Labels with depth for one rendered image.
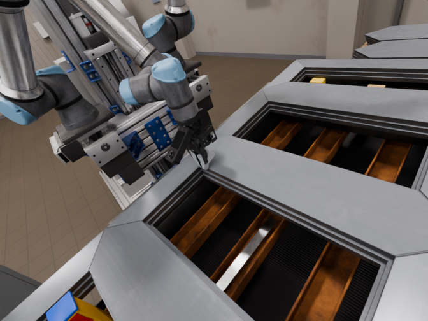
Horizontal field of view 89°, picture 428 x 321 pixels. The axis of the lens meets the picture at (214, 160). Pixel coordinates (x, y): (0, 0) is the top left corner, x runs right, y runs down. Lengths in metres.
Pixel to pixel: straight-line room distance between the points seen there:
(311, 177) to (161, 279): 0.47
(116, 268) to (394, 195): 0.70
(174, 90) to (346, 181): 0.50
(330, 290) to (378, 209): 0.24
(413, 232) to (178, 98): 0.59
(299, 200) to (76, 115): 0.88
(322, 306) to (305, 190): 0.28
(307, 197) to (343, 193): 0.08
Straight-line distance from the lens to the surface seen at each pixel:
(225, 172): 0.71
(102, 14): 0.76
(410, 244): 0.59
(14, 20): 0.80
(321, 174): 0.67
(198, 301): 0.54
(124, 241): 0.71
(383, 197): 0.64
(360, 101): 0.96
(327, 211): 0.60
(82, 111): 1.05
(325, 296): 0.70
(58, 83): 1.03
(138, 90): 0.63
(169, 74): 0.57
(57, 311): 0.71
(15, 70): 0.88
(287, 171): 0.68
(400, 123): 0.89
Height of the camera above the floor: 1.35
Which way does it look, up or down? 40 degrees down
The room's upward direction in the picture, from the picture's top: 22 degrees counter-clockwise
